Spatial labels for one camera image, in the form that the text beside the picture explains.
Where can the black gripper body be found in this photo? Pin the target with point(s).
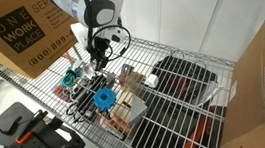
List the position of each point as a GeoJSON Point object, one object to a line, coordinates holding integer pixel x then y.
{"type": "Point", "coordinates": [102, 49]}

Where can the clear plastic bag purple parts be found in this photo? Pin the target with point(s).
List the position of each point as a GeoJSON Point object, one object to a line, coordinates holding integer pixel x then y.
{"type": "Point", "coordinates": [89, 70]}

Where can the blue gear-shaped plastic spool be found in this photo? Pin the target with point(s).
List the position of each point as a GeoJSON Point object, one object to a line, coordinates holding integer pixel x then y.
{"type": "Point", "coordinates": [100, 99]}

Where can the black hand tool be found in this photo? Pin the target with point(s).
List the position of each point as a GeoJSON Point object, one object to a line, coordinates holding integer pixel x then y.
{"type": "Point", "coordinates": [84, 96]}

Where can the small white cube adapter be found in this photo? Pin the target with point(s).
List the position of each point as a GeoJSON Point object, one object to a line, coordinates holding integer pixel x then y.
{"type": "Point", "coordinates": [152, 80]}

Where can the gray plastic wedge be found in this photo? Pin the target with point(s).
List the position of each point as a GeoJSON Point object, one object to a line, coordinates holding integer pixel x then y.
{"type": "Point", "coordinates": [138, 108]}

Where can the large cardboard box black print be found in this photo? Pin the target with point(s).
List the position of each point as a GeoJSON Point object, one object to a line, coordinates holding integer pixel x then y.
{"type": "Point", "coordinates": [7, 38]}

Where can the clear plastic holder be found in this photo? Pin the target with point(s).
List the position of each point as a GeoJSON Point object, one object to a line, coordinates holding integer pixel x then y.
{"type": "Point", "coordinates": [208, 93]}

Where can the black hook tool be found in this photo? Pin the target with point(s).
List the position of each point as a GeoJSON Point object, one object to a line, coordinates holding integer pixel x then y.
{"type": "Point", "coordinates": [9, 126]}

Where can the cardboard box with shipping labels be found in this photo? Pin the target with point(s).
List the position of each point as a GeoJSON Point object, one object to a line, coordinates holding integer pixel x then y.
{"type": "Point", "coordinates": [247, 111]}

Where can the small gray metal bracket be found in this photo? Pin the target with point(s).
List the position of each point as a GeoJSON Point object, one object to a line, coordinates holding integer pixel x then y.
{"type": "Point", "coordinates": [125, 68]}

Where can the orange plastic frame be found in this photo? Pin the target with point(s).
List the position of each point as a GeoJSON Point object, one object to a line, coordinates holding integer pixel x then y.
{"type": "Point", "coordinates": [196, 137]}

